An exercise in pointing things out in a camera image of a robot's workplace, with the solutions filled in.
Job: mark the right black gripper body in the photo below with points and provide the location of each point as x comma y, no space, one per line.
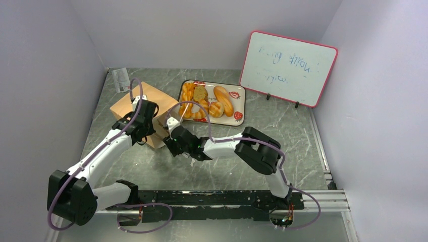
174,147

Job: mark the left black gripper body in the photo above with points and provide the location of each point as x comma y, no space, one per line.
150,129

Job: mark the brown paper bag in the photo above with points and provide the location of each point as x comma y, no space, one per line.
122,111

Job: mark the round orange fake bun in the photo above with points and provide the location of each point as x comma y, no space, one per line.
216,109

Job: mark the braided orange fake bread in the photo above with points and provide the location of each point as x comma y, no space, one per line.
192,109

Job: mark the strawberry pattern tray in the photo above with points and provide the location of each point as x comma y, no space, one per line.
237,94

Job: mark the long orange fake baguette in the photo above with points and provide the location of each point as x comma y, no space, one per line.
223,96

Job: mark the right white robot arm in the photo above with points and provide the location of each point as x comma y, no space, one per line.
261,152

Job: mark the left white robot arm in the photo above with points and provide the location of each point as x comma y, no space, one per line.
71,193

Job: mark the clear plastic wrapper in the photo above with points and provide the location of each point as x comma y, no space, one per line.
121,80

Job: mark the pink framed whiteboard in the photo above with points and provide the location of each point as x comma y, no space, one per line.
287,68

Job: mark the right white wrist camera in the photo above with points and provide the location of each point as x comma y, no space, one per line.
172,123

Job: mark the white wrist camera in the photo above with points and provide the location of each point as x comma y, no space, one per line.
136,100
172,123

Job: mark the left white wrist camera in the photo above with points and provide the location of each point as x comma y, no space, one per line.
136,100

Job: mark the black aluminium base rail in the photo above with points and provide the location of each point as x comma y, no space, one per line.
258,205

